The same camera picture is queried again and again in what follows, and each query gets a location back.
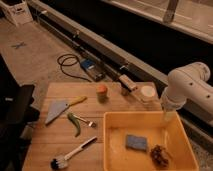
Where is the green pepper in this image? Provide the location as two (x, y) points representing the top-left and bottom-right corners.
(67, 113), (81, 137)

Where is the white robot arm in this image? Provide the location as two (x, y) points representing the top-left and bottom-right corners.
(161, 62), (213, 116)

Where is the white paper cup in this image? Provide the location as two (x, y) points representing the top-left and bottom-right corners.
(141, 86), (156, 102)

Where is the yellow plastic bin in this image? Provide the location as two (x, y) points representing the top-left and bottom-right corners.
(102, 110), (200, 171)

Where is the blue sponge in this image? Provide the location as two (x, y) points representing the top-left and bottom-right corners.
(125, 135), (148, 151)

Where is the brown scrubber clump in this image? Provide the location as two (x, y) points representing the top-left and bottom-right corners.
(150, 145), (172, 168)

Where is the wooden block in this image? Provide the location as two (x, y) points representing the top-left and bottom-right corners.
(119, 74), (137, 91)

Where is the spice jar orange lid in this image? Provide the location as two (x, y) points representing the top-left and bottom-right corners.
(96, 84), (108, 103)

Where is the small metal fork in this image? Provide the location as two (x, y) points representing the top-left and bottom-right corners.
(73, 115), (97, 128)

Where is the blue power box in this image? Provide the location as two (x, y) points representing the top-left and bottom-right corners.
(80, 59), (105, 82)

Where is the white dish brush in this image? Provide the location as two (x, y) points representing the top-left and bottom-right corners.
(50, 136), (97, 170)

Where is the black chair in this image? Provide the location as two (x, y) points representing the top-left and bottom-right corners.
(0, 54), (40, 171)

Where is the white storage box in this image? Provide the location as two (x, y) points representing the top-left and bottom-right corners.
(0, 0), (33, 27)

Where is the metal rail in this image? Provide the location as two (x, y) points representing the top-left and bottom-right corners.
(26, 0), (213, 141)

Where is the scraper with yellow handle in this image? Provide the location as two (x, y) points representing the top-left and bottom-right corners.
(45, 96), (87, 125)

